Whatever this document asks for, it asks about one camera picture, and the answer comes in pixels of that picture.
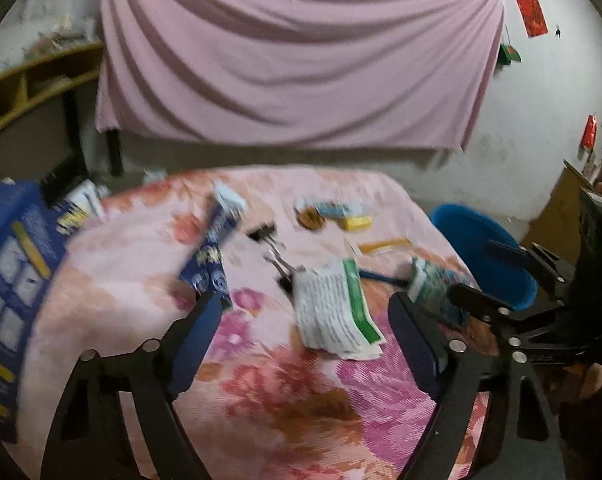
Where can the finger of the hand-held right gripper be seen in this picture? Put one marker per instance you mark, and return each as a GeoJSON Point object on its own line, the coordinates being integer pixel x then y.
{"type": "Point", "coordinates": [506, 251]}
{"type": "Point", "coordinates": [481, 301]}

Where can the pink hanging cloth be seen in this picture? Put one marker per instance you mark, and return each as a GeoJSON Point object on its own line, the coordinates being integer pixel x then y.
{"type": "Point", "coordinates": [291, 50]}

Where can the orange sachet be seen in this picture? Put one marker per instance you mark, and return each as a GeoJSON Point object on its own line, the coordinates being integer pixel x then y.
{"type": "Point", "coordinates": [383, 246]}

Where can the blue pen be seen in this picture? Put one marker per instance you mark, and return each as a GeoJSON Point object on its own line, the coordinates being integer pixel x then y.
{"type": "Point", "coordinates": [381, 277]}

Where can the teal white packet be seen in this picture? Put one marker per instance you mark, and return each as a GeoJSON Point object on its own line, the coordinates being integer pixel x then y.
{"type": "Point", "coordinates": [333, 208]}

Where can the white tube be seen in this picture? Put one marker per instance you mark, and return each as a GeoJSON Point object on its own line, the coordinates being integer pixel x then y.
{"type": "Point", "coordinates": [89, 195]}

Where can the small red wall paper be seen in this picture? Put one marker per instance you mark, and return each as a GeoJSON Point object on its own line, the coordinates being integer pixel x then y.
{"type": "Point", "coordinates": [589, 132]}

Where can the white leaflet green edge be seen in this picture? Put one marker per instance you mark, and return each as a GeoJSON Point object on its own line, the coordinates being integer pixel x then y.
{"type": "Point", "coordinates": [331, 310]}

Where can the blue yellow snack packet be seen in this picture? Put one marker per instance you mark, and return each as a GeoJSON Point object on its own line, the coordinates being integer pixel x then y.
{"type": "Point", "coordinates": [71, 220]}

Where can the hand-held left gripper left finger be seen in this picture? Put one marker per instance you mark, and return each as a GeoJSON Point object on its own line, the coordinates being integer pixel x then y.
{"type": "Point", "coordinates": [197, 340]}

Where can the floral pink blanket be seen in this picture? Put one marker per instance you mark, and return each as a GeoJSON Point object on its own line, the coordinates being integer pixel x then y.
{"type": "Point", "coordinates": [261, 400]}

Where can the green white packet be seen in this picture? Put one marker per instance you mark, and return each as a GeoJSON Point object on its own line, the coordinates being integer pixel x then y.
{"type": "Point", "coordinates": [428, 280]}

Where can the black binder clip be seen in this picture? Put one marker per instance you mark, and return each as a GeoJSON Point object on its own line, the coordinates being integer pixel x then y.
{"type": "Point", "coordinates": [283, 267]}
{"type": "Point", "coordinates": [262, 233]}

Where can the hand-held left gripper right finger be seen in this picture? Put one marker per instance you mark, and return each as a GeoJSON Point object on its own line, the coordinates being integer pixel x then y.
{"type": "Point", "coordinates": [415, 345]}

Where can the yellow plastic cap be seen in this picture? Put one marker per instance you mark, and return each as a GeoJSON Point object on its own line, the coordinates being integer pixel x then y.
{"type": "Point", "coordinates": [357, 223]}

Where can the blue plastic basin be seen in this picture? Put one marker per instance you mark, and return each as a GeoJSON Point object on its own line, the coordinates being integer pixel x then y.
{"type": "Point", "coordinates": [468, 230]}

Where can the wooden wall shelf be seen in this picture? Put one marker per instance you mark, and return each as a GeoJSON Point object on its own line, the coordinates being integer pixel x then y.
{"type": "Point", "coordinates": [31, 85]}

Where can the large blue cardboard box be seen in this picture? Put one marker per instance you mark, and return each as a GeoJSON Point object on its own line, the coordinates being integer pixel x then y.
{"type": "Point", "coordinates": [11, 280]}

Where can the green red hanging ornament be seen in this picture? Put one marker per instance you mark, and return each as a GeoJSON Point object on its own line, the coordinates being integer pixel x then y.
{"type": "Point", "coordinates": [510, 54]}

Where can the brown wooden cabinet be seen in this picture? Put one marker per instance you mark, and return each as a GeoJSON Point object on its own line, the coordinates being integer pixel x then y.
{"type": "Point", "coordinates": [561, 210]}

